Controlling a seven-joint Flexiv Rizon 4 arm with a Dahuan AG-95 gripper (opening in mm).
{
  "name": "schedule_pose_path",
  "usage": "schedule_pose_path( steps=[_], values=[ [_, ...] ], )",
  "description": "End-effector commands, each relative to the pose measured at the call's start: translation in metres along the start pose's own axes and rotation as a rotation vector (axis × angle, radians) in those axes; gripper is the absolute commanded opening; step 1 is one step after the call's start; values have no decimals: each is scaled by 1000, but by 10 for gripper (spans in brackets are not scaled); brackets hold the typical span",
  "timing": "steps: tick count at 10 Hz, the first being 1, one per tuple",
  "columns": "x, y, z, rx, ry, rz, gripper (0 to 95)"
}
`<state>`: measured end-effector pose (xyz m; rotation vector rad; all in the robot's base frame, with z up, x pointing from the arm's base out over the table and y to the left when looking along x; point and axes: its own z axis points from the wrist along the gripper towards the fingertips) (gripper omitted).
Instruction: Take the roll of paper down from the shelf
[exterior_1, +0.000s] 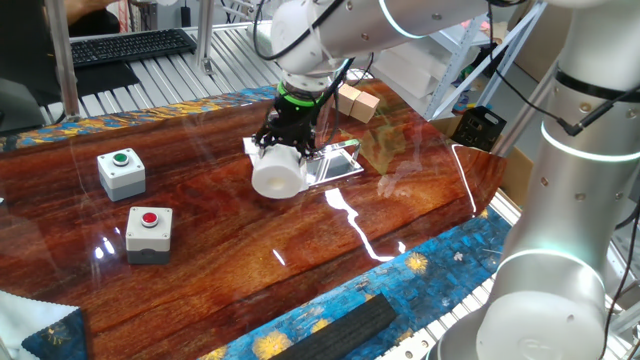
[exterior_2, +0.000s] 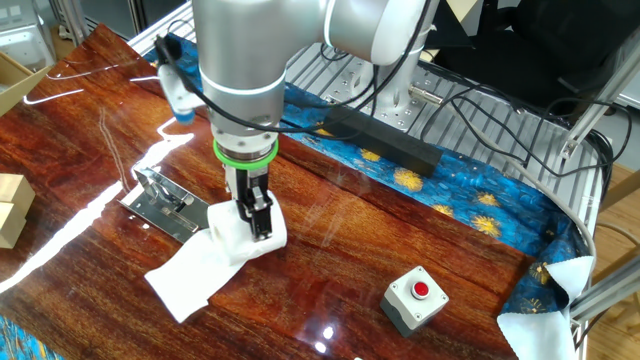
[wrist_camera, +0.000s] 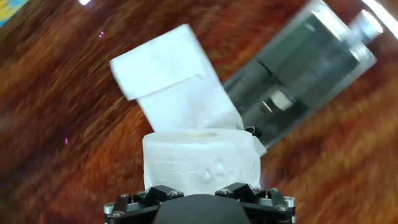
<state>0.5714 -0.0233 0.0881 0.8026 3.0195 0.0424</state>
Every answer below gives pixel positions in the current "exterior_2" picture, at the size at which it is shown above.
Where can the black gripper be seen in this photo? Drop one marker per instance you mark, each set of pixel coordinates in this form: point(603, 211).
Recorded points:
point(245, 179)

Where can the white toilet paper roll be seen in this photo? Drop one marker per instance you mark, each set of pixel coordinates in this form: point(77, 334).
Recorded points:
point(190, 280)

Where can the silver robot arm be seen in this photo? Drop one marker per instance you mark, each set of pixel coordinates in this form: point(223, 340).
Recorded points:
point(240, 50)

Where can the glossy wood grain mat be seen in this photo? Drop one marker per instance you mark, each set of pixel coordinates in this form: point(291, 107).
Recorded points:
point(325, 250)

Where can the black foam block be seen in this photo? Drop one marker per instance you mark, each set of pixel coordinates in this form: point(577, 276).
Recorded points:
point(395, 147)

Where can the red push button box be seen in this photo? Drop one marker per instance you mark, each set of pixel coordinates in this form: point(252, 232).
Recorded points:
point(405, 305)

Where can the blue starry tablecloth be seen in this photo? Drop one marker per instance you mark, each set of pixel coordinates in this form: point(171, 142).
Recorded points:
point(475, 185)

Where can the brown cardboard box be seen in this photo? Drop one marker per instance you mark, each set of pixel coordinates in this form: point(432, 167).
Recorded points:
point(15, 82)

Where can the silver metal case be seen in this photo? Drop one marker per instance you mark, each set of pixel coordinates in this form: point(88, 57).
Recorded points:
point(22, 35)

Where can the black office chair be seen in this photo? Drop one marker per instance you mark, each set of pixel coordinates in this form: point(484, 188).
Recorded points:
point(540, 45)

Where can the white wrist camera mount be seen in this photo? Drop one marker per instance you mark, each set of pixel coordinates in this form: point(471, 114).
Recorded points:
point(180, 95)

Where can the aluminium frame post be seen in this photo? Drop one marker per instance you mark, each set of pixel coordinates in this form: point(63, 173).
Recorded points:
point(605, 292)
point(595, 105)

